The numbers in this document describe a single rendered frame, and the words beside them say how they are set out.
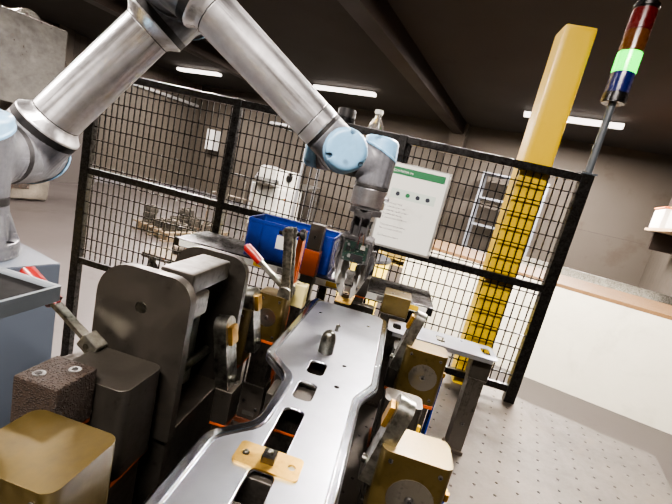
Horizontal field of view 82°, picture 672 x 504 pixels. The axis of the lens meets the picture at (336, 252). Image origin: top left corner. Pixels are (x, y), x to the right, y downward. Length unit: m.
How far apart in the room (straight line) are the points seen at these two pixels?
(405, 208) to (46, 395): 1.18
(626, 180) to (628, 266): 1.44
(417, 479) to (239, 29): 0.68
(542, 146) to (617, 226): 6.59
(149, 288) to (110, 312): 0.07
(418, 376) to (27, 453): 0.67
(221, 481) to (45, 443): 0.18
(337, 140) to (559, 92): 1.04
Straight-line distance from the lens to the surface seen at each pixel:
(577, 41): 1.62
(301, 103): 0.67
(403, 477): 0.56
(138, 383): 0.51
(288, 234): 0.90
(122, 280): 0.55
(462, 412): 1.17
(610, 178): 8.08
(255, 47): 0.68
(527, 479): 1.29
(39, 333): 0.86
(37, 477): 0.41
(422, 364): 0.87
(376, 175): 0.82
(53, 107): 0.88
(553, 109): 1.55
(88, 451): 0.43
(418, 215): 1.42
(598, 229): 8.03
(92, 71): 0.86
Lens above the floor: 1.35
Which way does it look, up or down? 11 degrees down
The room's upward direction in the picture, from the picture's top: 13 degrees clockwise
